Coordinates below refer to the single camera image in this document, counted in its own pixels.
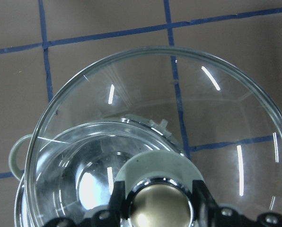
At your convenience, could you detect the glass pot lid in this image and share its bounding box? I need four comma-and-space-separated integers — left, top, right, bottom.
24, 46, 282, 227

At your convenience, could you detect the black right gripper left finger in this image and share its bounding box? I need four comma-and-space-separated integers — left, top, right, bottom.
108, 181, 127, 220

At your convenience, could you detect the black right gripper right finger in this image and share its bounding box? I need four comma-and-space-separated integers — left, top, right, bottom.
192, 180, 218, 220

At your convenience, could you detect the pale green cooking pot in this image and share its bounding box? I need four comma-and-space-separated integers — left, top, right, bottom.
8, 113, 186, 227

